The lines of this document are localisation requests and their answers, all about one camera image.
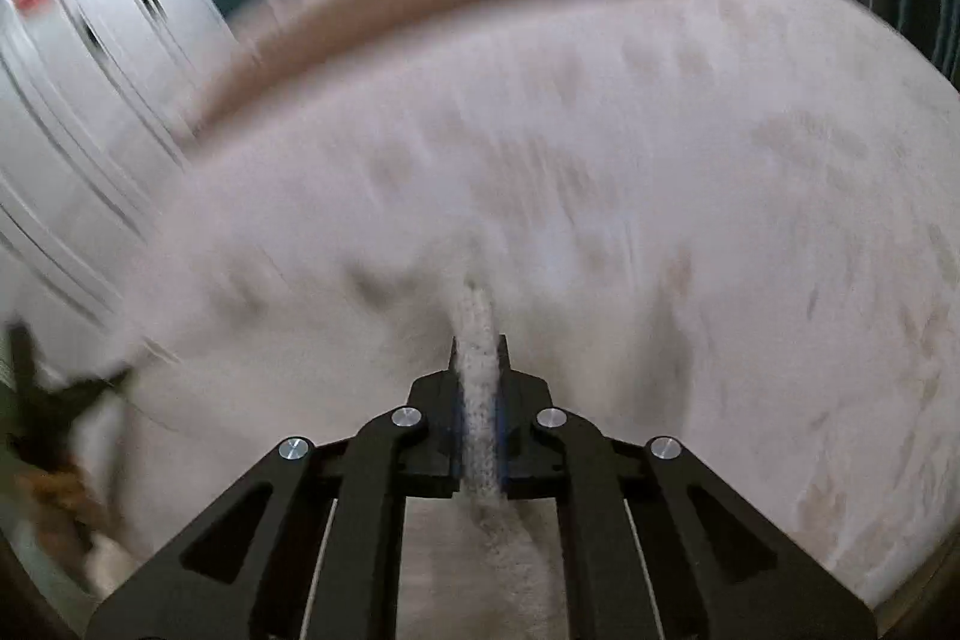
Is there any cream knit sweater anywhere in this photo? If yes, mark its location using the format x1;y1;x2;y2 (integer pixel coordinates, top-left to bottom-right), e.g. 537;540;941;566
398;276;566;638

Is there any person's left hand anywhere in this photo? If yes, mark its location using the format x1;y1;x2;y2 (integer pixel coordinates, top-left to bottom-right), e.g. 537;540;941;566
14;461;137;591

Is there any white floral bedspread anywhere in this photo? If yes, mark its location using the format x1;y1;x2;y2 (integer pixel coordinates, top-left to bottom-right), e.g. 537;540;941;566
119;0;958;604

